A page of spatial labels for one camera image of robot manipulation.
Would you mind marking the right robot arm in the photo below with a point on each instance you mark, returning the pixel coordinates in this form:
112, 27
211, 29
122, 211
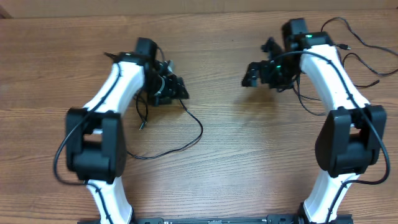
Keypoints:
351, 137

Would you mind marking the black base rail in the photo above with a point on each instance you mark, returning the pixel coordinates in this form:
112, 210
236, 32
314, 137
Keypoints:
217, 221

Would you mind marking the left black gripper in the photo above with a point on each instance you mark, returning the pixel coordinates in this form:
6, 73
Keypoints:
176, 86

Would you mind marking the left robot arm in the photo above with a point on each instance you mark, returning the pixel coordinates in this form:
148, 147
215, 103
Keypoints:
94, 136

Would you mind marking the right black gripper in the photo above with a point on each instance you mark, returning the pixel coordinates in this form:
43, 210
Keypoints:
261, 73

